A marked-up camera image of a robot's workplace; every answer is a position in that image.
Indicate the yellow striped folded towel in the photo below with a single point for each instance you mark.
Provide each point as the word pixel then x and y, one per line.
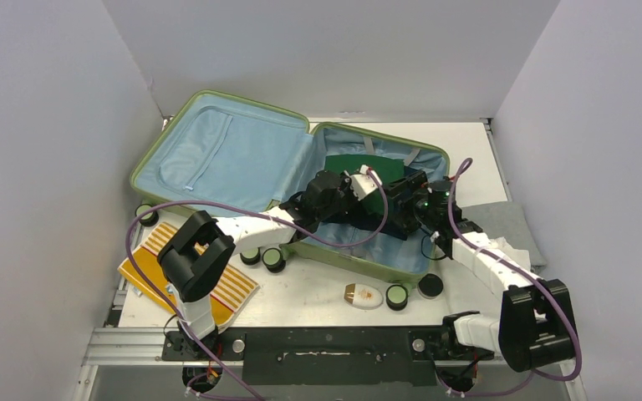
pixel 228 298

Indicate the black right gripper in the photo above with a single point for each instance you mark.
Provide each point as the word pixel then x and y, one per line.
pixel 397 195

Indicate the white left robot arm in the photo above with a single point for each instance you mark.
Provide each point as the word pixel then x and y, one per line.
pixel 194 259

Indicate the aluminium frame rail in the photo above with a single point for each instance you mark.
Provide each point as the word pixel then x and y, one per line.
pixel 127 346

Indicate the middle left suitcase wheel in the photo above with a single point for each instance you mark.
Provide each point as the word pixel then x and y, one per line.
pixel 251 257

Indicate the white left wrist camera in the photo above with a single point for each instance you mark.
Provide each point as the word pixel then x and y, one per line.
pixel 365 182

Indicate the navy blue shirt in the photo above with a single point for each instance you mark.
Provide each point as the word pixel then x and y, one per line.
pixel 362 219

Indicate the grey folded cloth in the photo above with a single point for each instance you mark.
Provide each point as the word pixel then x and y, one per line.
pixel 507 219

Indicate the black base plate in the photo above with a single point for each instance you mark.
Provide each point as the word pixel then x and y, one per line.
pixel 417 375

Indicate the green suitcase with blue lining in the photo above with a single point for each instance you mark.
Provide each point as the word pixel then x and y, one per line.
pixel 222 150

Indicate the middle right suitcase wheel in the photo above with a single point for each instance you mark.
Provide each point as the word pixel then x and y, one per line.
pixel 274 260

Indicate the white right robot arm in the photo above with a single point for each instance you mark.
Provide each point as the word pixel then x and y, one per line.
pixel 535 326

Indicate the front green suitcase wheel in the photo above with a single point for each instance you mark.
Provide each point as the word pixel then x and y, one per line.
pixel 396 297

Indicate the far left suitcase wheel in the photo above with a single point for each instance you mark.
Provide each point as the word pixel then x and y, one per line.
pixel 148 216

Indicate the green shirt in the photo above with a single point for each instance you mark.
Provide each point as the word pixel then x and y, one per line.
pixel 388 170

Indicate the front black suitcase wheel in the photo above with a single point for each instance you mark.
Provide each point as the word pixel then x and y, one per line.
pixel 430 286

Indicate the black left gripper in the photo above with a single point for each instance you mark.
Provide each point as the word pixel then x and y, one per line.
pixel 354 200

